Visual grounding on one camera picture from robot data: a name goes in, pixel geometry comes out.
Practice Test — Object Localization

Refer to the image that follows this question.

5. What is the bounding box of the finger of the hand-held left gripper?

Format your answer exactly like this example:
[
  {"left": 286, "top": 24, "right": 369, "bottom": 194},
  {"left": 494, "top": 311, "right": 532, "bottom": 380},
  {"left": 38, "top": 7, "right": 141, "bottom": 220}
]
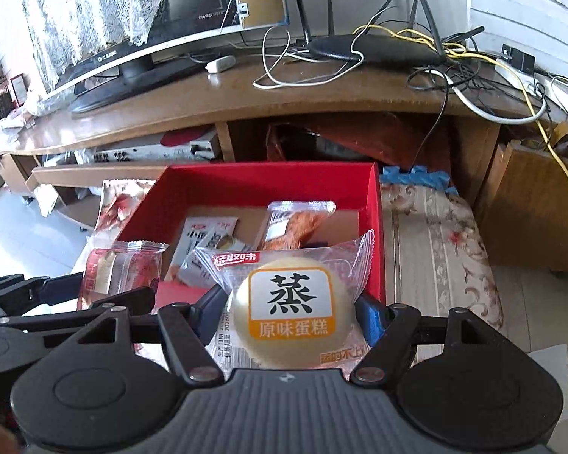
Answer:
[
  {"left": 0, "top": 286, "right": 156, "bottom": 336},
  {"left": 0, "top": 272, "right": 86, "bottom": 315}
]

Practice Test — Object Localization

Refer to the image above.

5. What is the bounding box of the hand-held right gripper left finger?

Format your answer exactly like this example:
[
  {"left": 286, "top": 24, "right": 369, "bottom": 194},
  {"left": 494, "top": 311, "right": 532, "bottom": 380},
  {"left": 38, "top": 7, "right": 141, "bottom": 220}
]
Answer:
[{"left": 76, "top": 286, "right": 233, "bottom": 386}]

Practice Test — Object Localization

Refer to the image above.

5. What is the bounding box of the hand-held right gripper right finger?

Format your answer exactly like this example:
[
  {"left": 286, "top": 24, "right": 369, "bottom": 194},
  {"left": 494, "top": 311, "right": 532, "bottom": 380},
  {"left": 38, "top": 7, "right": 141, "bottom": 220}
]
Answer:
[{"left": 349, "top": 293, "right": 502, "bottom": 386}]

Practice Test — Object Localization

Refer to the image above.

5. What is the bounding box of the small clear cake packet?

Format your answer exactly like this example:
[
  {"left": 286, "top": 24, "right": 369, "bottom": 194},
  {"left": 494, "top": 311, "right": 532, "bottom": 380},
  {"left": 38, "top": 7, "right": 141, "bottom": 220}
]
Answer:
[{"left": 78, "top": 240, "right": 169, "bottom": 310}]

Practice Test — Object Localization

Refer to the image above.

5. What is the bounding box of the white spicy strip packet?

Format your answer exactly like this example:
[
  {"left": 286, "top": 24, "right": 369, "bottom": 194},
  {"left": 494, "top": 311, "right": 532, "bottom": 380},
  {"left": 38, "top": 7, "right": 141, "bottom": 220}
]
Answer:
[{"left": 167, "top": 216, "right": 247, "bottom": 289}]

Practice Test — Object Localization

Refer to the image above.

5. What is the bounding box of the round steamed cake packet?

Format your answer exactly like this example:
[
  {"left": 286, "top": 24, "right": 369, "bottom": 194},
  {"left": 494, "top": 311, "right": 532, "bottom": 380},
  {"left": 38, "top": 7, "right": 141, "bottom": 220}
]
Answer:
[{"left": 194, "top": 229, "right": 375, "bottom": 372}]

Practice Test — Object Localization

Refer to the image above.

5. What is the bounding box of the red cardboard box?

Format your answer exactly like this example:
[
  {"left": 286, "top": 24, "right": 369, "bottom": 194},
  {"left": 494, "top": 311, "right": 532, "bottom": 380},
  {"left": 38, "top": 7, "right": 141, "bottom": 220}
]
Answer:
[{"left": 114, "top": 161, "right": 386, "bottom": 308}]

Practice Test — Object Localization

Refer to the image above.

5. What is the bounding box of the orange bread packet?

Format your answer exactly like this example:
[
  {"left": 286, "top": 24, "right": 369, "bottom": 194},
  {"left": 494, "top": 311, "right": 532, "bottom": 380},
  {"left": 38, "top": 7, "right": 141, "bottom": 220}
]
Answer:
[{"left": 256, "top": 200, "right": 337, "bottom": 251}]

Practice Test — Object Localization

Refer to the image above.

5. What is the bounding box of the blue foam mat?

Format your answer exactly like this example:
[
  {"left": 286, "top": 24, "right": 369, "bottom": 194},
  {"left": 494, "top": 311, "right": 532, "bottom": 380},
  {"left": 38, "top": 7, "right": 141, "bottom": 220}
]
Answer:
[{"left": 381, "top": 165, "right": 460, "bottom": 194}]

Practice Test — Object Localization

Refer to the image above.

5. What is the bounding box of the silver set-top box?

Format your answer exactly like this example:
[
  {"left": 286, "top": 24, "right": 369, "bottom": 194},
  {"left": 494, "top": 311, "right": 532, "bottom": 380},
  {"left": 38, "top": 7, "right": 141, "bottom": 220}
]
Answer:
[{"left": 95, "top": 132, "right": 218, "bottom": 162}]

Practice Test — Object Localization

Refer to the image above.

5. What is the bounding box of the red pouch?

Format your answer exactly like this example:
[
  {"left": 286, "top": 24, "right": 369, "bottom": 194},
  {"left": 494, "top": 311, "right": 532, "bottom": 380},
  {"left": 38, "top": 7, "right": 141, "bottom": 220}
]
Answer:
[{"left": 161, "top": 127, "right": 204, "bottom": 147}]

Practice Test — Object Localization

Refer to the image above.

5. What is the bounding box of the red gift bag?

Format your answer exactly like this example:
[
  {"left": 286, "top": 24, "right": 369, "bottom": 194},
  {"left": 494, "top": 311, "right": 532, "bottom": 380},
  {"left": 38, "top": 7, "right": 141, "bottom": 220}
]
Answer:
[{"left": 265, "top": 113, "right": 455, "bottom": 176}]

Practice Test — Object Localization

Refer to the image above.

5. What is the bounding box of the brown cardboard box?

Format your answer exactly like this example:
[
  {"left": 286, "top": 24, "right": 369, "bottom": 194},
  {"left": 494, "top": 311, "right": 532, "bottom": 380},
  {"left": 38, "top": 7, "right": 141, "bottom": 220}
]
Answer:
[{"left": 473, "top": 142, "right": 568, "bottom": 275}]

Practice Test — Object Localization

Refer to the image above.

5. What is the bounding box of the white paper sheet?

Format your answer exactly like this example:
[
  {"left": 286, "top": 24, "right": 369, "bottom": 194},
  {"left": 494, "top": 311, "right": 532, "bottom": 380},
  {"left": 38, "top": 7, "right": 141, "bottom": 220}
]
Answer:
[{"left": 530, "top": 345, "right": 568, "bottom": 431}]

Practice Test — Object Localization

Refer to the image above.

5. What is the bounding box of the wooden television stand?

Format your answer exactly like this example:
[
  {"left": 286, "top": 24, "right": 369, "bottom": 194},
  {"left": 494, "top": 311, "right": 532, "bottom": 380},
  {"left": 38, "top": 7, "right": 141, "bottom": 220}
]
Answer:
[{"left": 0, "top": 40, "right": 568, "bottom": 232}]

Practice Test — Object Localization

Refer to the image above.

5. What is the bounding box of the white charger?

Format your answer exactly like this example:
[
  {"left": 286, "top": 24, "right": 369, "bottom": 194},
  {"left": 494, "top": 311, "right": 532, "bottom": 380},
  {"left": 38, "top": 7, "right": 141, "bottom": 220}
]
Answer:
[{"left": 204, "top": 56, "right": 237, "bottom": 74}]

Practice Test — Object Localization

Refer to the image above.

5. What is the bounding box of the black router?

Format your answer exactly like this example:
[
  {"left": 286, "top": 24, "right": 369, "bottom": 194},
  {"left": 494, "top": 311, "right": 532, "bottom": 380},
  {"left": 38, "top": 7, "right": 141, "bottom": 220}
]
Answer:
[{"left": 289, "top": 0, "right": 486, "bottom": 67}]

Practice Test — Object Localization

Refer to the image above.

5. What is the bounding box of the white lace cloth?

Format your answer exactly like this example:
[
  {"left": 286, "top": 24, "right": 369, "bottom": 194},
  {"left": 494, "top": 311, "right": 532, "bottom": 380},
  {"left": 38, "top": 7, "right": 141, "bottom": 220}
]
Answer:
[{"left": 16, "top": 0, "right": 171, "bottom": 90}]

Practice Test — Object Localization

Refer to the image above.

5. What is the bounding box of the white power strip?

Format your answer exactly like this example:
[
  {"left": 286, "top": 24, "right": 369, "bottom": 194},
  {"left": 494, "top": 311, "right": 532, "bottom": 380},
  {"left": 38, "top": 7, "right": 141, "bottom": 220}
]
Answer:
[{"left": 495, "top": 59, "right": 568, "bottom": 119}]

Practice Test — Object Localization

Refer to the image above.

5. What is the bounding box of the black power adapter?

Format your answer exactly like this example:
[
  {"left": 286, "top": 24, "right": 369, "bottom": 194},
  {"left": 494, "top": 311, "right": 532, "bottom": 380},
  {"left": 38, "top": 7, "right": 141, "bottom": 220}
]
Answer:
[{"left": 502, "top": 44, "right": 535, "bottom": 74}]

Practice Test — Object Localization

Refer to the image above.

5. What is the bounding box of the small photo frame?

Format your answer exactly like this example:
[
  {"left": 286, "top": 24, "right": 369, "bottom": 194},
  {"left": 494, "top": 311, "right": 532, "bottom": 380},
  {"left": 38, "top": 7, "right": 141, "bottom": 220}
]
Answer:
[{"left": 9, "top": 75, "right": 28, "bottom": 107}]

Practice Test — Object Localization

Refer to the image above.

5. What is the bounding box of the black cable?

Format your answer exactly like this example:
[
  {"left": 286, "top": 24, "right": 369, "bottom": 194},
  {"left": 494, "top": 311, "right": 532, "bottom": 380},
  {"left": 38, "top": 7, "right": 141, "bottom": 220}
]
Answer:
[{"left": 407, "top": 47, "right": 502, "bottom": 171}]

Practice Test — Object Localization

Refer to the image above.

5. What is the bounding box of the thick white cable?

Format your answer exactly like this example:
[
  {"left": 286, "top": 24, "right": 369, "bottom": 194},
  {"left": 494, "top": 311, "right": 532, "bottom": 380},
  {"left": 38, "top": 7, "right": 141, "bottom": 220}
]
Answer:
[{"left": 449, "top": 71, "right": 550, "bottom": 126}]

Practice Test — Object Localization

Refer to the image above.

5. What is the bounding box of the yellow cable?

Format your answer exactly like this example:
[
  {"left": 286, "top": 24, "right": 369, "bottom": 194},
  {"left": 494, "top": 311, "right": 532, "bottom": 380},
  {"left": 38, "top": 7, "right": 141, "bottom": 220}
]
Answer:
[{"left": 353, "top": 23, "right": 568, "bottom": 285}]

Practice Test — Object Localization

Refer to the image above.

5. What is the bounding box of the thin white cable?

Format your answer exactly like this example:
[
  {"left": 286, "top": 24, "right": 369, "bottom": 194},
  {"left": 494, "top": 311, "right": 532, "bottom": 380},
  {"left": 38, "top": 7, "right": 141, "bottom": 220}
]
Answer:
[{"left": 253, "top": 23, "right": 365, "bottom": 90}]

